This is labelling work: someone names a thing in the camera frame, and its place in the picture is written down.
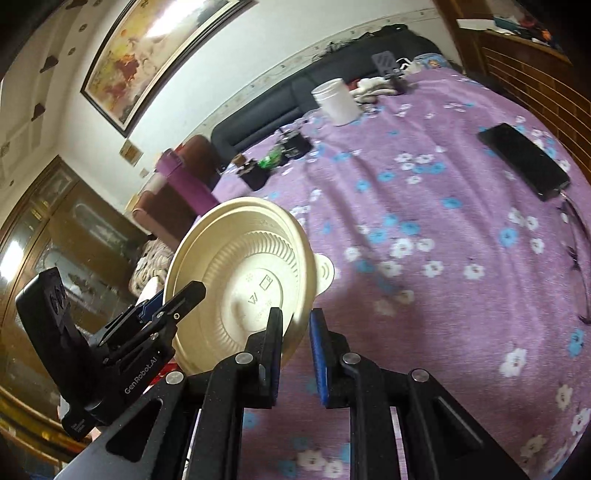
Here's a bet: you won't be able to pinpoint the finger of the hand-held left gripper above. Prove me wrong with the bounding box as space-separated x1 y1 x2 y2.
136 291 166 319
154 281 207 330

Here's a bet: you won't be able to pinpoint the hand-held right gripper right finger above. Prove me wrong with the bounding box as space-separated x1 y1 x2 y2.
309 308 532 480

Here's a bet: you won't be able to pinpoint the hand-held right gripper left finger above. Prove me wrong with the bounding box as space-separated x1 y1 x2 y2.
60 307 284 480

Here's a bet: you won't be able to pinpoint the large cream bowl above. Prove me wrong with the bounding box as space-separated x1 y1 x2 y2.
164 196 340 377

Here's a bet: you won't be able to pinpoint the patterned blanket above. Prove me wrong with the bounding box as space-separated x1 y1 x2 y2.
128 240 178 298

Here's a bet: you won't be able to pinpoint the brown chair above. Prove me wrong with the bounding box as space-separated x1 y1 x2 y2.
131 134 222 250

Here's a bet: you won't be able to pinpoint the wooden glass cabinet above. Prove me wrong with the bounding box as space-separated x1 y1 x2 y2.
0 154 153 462

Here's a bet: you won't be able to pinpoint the purple bottle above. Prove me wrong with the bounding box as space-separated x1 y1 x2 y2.
156 148 221 217

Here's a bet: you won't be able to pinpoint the small black box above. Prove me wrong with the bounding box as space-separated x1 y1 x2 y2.
235 157 271 191

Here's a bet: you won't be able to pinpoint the black sofa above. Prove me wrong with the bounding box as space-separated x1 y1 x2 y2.
210 25 455 160

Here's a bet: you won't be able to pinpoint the framed horse painting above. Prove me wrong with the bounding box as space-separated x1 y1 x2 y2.
81 0 259 138

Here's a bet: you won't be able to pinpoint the white plastic jar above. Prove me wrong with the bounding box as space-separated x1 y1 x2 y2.
311 78 362 127

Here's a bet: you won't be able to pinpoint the white socks pile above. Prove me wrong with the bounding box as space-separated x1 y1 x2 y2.
348 78 398 97

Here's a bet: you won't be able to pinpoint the clear eyeglasses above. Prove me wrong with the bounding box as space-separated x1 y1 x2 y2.
556 194 591 324

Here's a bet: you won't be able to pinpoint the black smartphone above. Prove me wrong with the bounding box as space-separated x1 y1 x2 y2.
477 122 572 202

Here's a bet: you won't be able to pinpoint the grey phone stand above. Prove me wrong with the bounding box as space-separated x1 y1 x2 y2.
372 52 407 93

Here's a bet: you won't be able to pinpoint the wooden brick-pattern counter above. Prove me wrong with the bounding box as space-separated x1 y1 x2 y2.
434 0 591 171

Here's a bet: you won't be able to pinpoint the white flat box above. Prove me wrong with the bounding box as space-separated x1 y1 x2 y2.
456 17 497 31

